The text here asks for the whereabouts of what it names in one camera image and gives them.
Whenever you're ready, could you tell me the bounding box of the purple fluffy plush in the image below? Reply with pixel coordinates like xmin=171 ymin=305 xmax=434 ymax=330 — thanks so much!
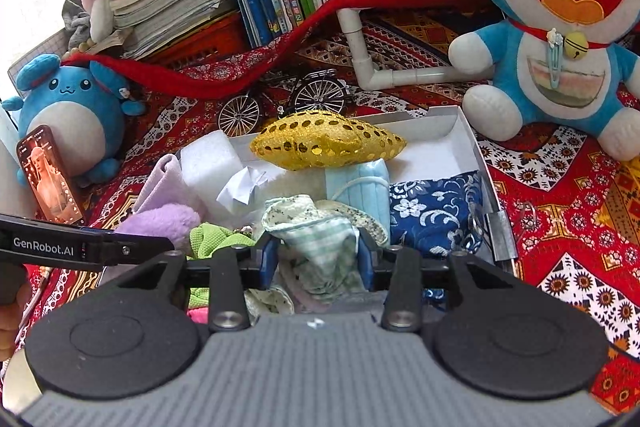
xmin=117 ymin=203 xmax=201 ymax=248

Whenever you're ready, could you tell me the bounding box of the gold sequin pouch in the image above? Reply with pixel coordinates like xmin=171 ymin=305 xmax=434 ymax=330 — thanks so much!
xmin=250 ymin=110 xmax=407 ymax=171

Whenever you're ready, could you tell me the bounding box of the person's left hand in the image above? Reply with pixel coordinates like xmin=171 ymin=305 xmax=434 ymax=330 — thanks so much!
xmin=0 ymin=287 xmax=32 ymax=363

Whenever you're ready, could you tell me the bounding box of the black smartphone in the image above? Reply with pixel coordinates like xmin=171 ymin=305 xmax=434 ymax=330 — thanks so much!
xmin=16 ymin=125 xmax=85 ymax=224

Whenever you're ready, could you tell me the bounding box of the grey cloth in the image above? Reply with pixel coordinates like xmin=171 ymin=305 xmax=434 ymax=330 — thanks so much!
xmin=61 ymin=0 xmax=101 ymax=52

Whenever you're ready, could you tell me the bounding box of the white foam block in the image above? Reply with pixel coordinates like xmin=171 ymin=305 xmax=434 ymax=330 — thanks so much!
xmin=180 ymin=129 xmax=246 ymax=218

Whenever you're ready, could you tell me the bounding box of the white cardboard box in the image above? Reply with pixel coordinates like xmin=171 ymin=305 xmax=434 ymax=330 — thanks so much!
xmin=225 ymin=105 xmax=518 ymax=278

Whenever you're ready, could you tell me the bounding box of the white plastic pipe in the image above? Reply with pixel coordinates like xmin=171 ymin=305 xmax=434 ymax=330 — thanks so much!
xmin=336 ymin=7 xmax=496 ymax=90

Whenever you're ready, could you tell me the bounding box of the green and white fabric scrunchie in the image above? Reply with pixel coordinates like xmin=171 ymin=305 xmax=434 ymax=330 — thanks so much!
xmin=245 ymin=196 xmax=388 ymax=315

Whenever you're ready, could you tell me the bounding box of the blue cat plush toy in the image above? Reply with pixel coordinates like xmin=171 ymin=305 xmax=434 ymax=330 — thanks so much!
xmin=447 ymin=0 xmax=640 ymax=162

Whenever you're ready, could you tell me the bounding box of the green knitted cloth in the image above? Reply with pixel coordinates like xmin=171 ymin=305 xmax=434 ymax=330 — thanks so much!
xmin=187 ymin=224 xmax=261 ymax=308

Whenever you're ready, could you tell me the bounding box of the orange plastic crate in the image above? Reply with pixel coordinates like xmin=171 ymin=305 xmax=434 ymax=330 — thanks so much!
xmin=150 ymin=14 xmax=251 ymax=62

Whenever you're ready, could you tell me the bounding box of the miniature black bicycle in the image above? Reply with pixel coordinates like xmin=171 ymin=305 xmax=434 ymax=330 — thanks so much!
xmin=217 ymin=69 xmax=353 ymax=138

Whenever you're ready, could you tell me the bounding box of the blue floral fabric pouch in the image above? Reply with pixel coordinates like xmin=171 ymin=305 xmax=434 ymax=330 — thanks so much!
xmin=389 ymin=172 xmax=485 ymax=255

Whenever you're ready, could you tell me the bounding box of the light blue face mask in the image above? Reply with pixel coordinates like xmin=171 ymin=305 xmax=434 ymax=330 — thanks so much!
xmin=325 ymin=159 xmax=391 ymax=233

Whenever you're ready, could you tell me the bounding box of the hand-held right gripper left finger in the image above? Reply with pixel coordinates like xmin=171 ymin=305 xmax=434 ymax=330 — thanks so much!
xmin=107 ymin=234 xmax=281 ymax=333

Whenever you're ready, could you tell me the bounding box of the black binder clip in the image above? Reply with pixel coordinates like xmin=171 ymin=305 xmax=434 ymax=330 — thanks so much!
xmin=482 ymin=202 xmax=541 ymax=265

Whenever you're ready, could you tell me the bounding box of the round blue plush toy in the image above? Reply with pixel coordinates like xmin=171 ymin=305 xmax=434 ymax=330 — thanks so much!
xmin=2 ymin=54 xmax=146 ymax=188

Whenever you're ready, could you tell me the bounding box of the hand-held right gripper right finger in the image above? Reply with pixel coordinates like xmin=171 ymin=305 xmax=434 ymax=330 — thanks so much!
xmin=357 ymin=232 xmax=538 ymax=330

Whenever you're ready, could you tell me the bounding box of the pale pink cloth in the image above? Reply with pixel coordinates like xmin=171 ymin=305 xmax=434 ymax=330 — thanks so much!
xmin=132 ymin=153 xmax=201 ymax=218

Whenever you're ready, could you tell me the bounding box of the white crumpled paper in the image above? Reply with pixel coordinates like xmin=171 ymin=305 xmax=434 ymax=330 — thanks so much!
xmin=216 ymin=167 xmax=271 ymax=215

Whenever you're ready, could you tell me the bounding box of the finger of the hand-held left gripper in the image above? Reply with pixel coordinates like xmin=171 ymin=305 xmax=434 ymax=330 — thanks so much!
xmin=82 ymin=231 xmax=176 ymax=268

